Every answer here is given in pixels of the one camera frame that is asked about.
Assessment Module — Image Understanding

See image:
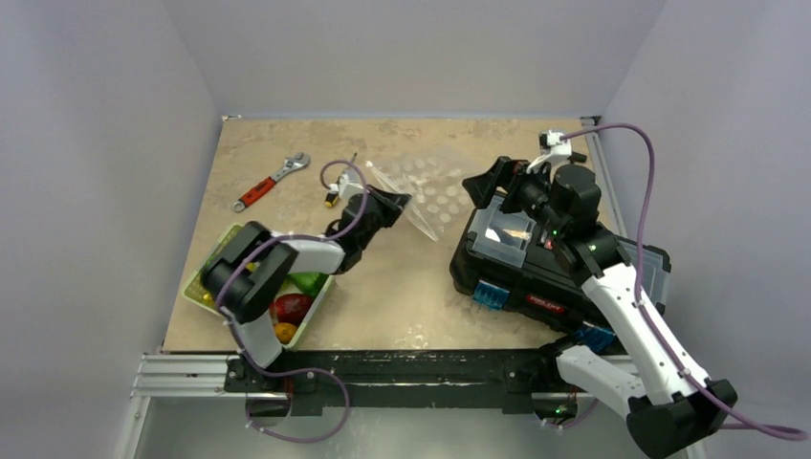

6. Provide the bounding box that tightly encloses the clear zip top bag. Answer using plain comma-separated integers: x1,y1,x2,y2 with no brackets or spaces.
365,150,473,242

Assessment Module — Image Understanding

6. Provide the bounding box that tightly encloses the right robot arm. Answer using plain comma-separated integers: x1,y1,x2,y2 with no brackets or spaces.
462,156,738,458

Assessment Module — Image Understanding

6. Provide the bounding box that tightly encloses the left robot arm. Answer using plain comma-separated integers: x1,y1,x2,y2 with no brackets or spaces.
199,186,411,391

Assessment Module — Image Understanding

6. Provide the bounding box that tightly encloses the yellow black screwdriver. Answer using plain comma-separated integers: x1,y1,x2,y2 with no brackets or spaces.
323,151,360,210

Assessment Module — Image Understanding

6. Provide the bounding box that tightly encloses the black tool box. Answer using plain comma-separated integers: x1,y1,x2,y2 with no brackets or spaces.
449,189,671,346

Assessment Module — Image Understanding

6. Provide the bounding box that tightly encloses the green bell pepper toy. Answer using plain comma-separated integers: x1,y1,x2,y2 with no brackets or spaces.
287,273,330,298

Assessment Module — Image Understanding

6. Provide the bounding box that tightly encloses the dark red fruit toy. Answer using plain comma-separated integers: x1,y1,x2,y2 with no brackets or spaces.
270,293,314,326

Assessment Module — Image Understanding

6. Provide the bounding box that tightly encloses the orange small fruit toy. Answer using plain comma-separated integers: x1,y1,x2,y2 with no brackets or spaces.
274,322,297,344

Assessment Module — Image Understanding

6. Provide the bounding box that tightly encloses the green plastic basket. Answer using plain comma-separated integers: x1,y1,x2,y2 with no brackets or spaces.
182,221,337,354

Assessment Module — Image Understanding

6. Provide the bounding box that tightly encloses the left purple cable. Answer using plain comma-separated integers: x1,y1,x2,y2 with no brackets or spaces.
215,159,372,382

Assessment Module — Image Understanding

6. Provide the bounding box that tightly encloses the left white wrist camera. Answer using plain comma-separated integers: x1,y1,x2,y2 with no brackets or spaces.
329,167,367,203

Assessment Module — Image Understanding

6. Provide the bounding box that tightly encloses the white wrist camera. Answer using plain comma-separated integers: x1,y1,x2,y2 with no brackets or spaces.
329,167,367,203
526,130,588,174

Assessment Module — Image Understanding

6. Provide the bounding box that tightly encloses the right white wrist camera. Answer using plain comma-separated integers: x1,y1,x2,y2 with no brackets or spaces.
526,130,588,174

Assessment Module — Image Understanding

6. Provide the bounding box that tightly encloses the red handled adjustable wrench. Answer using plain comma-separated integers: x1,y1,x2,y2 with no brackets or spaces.
231,152,311,213

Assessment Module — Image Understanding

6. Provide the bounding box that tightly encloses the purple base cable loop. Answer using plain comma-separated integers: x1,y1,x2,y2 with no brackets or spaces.
244,365,354,445

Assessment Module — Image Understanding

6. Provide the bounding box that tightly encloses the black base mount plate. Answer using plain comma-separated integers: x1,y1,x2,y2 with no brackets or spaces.
224,348,578,421

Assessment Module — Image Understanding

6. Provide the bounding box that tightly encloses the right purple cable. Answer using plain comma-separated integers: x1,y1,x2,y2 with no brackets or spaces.
560,122,811,443

